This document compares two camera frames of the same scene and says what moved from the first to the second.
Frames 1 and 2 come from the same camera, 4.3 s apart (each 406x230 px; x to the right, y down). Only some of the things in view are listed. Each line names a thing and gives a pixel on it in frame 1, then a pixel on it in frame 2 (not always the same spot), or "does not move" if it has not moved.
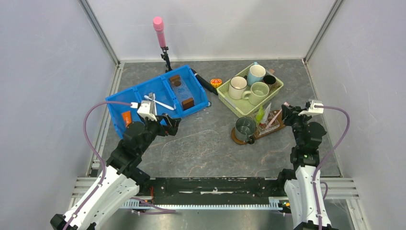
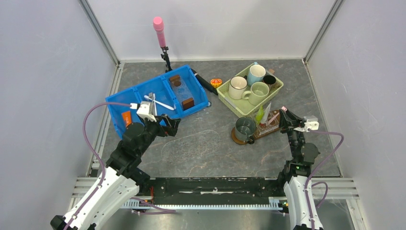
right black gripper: x=289 y=113 → x=288 y=120
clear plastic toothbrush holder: x=265 y=121 does not move
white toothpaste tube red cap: x=265 y=115 does not move
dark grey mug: x=244 y=128 does not move
